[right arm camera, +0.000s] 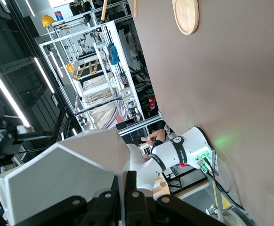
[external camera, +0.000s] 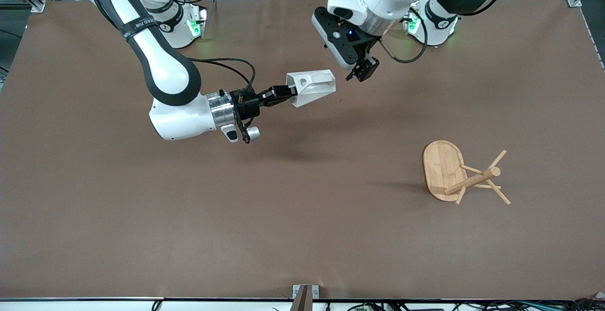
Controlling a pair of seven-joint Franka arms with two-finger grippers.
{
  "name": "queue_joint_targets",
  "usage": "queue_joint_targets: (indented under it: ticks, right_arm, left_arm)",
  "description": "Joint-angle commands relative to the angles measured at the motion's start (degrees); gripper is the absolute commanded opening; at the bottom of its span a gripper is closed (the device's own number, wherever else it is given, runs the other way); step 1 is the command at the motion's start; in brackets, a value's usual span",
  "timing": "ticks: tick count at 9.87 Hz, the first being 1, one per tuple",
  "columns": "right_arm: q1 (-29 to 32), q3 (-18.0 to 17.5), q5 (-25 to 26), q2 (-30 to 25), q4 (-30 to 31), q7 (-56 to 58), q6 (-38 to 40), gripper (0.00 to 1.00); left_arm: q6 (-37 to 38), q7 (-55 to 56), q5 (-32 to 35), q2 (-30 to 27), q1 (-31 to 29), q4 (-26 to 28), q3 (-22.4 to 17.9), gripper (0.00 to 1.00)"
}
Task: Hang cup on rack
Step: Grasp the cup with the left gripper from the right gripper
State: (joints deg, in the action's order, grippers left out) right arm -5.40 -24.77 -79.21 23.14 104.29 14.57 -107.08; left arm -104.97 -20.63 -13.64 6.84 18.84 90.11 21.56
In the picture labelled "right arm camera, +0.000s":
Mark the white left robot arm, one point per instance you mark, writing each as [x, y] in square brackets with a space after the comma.
[172, 153]

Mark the yellow hard hat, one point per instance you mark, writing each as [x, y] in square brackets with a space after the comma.
[70, 67]
[47, 20]

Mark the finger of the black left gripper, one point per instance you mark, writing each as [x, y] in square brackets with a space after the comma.
[33, 135]

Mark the white aluminium frame cell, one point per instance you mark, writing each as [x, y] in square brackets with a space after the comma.
[113, 77]

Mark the blue padded item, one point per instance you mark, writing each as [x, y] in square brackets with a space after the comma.
[113, 54]

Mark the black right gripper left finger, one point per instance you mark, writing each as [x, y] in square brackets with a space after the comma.
[99, 209]

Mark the beige draped cloth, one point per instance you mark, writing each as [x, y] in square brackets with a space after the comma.
[104, 116]

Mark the white faceted cup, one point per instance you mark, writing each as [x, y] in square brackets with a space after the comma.
[68, 169]

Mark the plywood crate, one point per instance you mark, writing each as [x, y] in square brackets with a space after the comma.
[161, 187]

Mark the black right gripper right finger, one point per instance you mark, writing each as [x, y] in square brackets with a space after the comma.
[146, 212]

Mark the brown table mat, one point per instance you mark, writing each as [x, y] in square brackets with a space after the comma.
[221, 94]

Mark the wooden cup rack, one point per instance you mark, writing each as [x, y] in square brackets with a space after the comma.
[186, 16]

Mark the red white object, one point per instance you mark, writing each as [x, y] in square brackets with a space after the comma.
[152, 102]

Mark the long ceiling light tube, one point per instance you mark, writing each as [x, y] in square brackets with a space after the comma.
[10, 99]
[30, 7]
[44, 75]

